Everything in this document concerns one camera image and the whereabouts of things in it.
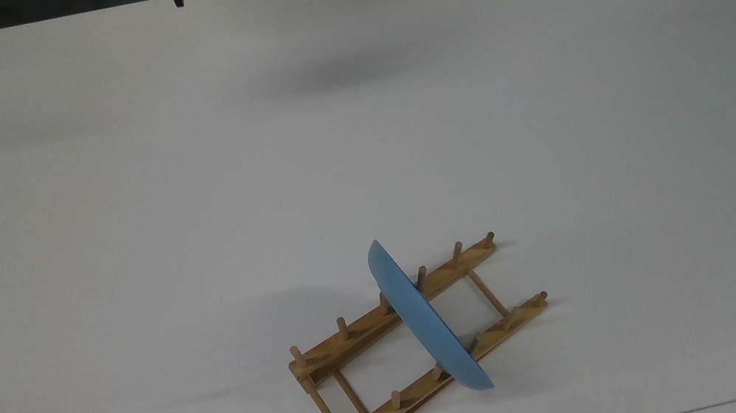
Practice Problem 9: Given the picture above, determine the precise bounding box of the blue round plate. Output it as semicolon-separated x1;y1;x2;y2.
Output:
364;223;495;406

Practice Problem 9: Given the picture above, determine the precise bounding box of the wooden plate rack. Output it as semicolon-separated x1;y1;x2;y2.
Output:
272;223;569;413

